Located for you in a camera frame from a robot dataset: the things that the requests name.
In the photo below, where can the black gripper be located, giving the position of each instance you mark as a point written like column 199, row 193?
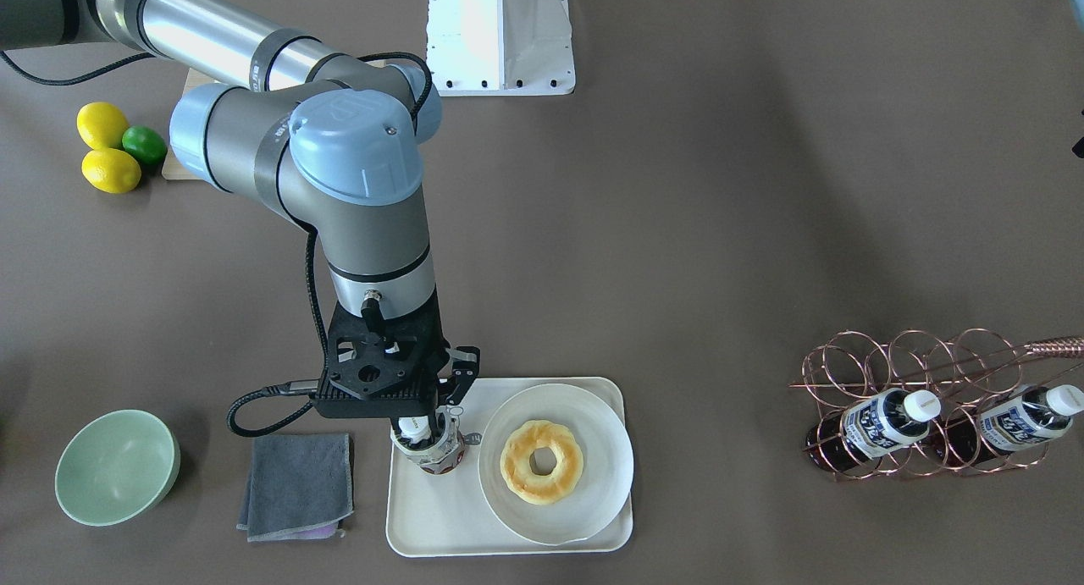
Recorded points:
column 461, row 371

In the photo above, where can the tea bottle with white cap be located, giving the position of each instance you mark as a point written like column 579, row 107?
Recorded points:
column 434, row 443

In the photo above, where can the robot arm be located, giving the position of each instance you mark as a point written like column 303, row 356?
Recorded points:
column 320, row 138

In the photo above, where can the beige tray with bunny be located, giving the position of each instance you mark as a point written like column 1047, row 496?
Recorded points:
column 430, row 516

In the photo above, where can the tea bottle in rack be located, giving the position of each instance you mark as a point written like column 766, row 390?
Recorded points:
column 872, row 428
column 1035, row 416

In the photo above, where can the white plate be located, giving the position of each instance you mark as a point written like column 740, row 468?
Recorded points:
column 606, row 480

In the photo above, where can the yellow glazed donut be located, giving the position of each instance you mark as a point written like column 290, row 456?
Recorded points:
column 515, row 462

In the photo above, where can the grey folded cloth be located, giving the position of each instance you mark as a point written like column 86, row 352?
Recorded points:
column 299, row 487

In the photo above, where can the green bowl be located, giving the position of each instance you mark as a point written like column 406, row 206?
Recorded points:
column 116, row 468

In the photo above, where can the green lime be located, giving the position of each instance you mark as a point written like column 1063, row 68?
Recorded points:
column 144, row 144

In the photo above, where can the yellow lemon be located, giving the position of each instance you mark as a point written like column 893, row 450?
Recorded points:
column 101, row 125
column 111, row 170

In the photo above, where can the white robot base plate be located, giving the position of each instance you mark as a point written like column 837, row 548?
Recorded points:
column 501, row 48

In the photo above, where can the copper wire bottle rack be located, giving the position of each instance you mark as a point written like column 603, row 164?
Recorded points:
column 969, row 372

